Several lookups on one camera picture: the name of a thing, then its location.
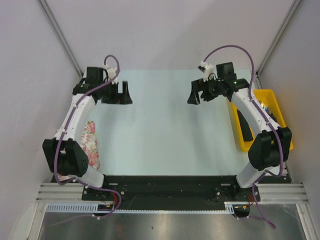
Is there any white cable duct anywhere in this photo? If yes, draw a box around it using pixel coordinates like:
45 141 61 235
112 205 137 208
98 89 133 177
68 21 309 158
46 203 235 215

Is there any dark rolled napkin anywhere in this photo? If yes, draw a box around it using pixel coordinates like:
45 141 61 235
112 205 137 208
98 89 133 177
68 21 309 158
267 111 278 123

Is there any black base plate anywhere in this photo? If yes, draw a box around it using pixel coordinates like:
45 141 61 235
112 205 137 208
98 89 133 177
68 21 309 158
50 174 293 218

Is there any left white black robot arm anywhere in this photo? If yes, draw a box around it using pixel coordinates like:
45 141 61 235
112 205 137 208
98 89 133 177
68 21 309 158
42 65 133 188

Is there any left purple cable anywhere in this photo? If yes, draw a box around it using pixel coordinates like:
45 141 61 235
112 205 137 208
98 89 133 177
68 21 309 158
47 55 122 227

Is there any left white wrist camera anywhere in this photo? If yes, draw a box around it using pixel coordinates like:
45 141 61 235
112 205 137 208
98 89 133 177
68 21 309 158
102 64 120 85

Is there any yellow plastic bin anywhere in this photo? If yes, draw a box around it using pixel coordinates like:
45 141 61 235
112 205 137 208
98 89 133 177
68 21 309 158
230 88 286 152

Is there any corner aluminium post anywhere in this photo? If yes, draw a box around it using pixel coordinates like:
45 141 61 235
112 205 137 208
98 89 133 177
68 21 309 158
255 0 304 76
36 0 83 77

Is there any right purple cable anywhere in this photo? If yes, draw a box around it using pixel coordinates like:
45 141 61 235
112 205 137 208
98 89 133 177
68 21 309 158
202 44 286 230

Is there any floral cloth mat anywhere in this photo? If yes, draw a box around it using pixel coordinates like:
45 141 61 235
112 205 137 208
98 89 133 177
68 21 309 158
55 120 102 182

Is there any purple cable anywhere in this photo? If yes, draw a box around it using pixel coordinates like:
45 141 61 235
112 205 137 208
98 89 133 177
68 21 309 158
202 44 286 230
47 55 122 227

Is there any aluminium frame rail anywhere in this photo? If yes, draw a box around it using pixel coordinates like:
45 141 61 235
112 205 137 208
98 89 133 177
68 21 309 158
36 183 309 204

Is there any left corner aluminium post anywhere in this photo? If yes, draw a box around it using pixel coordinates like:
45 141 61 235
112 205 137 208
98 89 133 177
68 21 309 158
36 0 83 77

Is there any right corner aluminium post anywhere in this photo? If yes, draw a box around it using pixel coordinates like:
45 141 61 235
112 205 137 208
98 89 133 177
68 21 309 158
255 0 304 76

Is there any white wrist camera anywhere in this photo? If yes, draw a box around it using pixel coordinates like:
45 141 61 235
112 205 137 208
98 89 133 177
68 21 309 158
198 61 215 82
102 64 120 85

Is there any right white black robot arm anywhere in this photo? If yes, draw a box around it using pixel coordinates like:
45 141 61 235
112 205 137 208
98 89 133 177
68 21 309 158
187 61 292 189

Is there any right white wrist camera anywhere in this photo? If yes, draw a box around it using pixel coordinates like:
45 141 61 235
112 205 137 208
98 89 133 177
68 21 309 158
198 61 215 82

